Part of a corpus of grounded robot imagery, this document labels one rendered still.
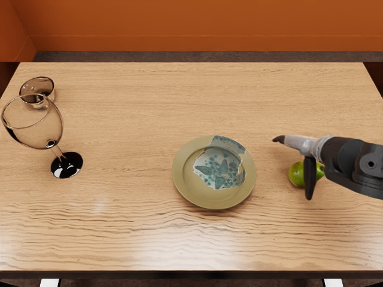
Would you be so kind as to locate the olive plate with teal pattern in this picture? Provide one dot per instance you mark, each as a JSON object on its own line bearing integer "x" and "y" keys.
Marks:
{"x": 214, "y": 172}

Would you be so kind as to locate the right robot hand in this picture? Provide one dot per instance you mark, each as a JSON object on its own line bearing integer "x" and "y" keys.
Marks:
{"x": 299, "y": 143}

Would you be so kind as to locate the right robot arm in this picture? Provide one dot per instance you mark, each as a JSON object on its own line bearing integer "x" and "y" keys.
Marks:
{"x": 350, "y": 163}

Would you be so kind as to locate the clear glass tumbler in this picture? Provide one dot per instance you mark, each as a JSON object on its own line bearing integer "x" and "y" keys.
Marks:
{"x": 39, "y": 87}

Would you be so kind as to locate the green round fruit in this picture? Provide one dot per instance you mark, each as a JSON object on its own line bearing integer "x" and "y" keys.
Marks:
{"x": 297, "y": 175}

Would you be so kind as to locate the clear wine glass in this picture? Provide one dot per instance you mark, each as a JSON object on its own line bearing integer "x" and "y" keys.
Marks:
{"x": 36, "y": 125}

